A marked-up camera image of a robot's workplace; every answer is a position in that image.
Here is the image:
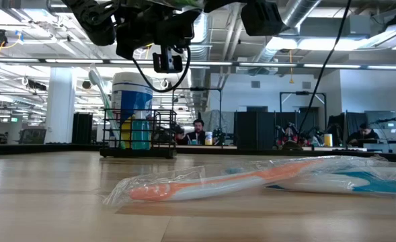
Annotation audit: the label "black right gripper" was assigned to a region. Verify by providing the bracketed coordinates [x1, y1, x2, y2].
[202, 0, 285, 37]

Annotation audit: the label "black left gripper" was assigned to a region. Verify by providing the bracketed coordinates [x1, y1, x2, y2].
[115, 0, 202, 61]

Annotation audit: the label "packaged toothbrushes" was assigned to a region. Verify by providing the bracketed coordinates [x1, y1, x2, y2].
[87, 63, 126, 151]

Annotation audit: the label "teal mouthwash bottle white cap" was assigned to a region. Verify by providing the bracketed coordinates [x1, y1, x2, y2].
[131, 119, 151, 151]

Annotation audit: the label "white blue wipes canister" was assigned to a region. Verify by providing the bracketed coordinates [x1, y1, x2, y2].
[111, 71, 154, 151]

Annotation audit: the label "long overhead light bar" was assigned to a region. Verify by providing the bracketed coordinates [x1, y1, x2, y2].
[0, 57, 396, 71]

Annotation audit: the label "white pillar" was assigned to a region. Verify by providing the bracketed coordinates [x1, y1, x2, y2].
[44, 67, 77, 145]

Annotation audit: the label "black cabinet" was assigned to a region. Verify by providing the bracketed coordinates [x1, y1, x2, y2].
[71, 112, 94, 145]

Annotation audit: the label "black partition panel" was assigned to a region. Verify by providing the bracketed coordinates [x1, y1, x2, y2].
[234, 111, 276, 150]

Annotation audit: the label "grey background monitor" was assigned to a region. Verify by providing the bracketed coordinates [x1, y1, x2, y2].
[364, 110, 396, 130]

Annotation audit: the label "silver ribbed air duct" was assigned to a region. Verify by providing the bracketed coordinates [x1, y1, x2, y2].
[180, 6, 215, 112]

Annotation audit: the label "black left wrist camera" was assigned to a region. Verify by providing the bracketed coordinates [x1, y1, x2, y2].
[151, 45, 184, 75]

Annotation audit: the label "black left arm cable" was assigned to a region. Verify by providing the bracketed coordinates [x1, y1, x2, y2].
[131, 45, 192, 93]

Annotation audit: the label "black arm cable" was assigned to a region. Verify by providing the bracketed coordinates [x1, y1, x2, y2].
[296, 0, 353, 135]
[131, 45, 192, 93]

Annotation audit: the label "silver smooth air duct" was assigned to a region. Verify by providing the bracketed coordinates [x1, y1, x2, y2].
[258, 0, 321, 63]

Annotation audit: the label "black background rig frame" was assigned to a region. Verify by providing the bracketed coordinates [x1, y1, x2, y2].
[279, 91, 327, 135]
[171, 87, 223, 146]

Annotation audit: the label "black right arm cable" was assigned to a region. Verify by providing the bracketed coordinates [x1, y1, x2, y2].
[296, 0, 353, 135]

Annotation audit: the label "black wire caddy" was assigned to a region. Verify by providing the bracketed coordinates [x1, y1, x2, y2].
[99, 108, 179, 159]

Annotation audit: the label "black aluminium table frame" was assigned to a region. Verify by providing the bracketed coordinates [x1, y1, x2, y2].
[0, 143, 396, 164]

